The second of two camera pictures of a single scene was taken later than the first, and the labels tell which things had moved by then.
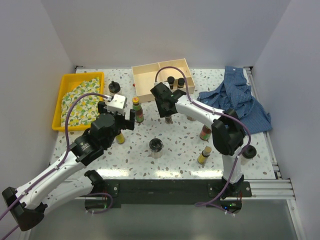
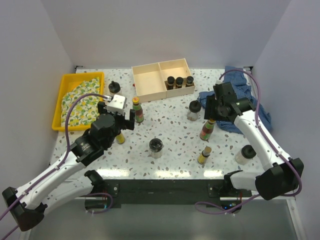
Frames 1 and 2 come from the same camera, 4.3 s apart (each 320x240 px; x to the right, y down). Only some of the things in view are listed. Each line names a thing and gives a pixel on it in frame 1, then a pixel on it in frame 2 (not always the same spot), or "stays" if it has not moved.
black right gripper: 163,113 -> 211,101
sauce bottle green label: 205,133 stays
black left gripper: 128,124 stays
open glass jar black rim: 156,146 stays
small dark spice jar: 168,120 -> 189,80
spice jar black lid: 170,79 stays
